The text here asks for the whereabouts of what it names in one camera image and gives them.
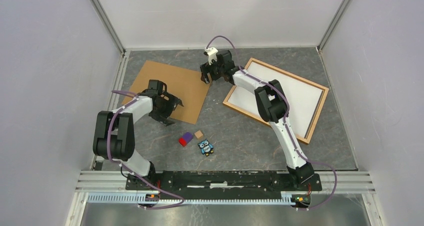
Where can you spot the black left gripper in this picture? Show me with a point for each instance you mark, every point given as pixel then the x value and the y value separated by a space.
pixel 172 102

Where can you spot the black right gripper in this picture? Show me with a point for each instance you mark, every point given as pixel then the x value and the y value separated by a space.
pixel 206 68

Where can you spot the brown cardboard backing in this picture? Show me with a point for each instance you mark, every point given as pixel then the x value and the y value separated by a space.
pixel 183 83

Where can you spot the wooden picture frame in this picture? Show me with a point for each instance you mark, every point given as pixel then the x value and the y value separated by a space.
pixel 318 118

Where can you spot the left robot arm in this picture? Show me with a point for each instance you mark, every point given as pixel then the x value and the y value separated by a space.
pixel 114 137

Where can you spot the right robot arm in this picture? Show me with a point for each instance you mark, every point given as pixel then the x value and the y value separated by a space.
pixel 271 104

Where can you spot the red and purple block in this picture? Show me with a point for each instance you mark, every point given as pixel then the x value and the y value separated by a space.
pixel 185 139

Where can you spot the small tan wooden cube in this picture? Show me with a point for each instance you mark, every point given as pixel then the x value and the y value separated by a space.
pixel 198 134

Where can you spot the blue owl figure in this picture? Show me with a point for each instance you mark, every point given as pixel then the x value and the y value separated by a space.
pixel 206 147

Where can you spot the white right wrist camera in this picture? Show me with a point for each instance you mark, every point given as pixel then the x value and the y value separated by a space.
pixel 211 54

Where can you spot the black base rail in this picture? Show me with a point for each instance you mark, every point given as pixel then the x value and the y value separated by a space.
pixel 217 185

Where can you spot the white toothed cable tray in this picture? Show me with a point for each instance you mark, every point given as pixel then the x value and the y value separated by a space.
pixel 150 198

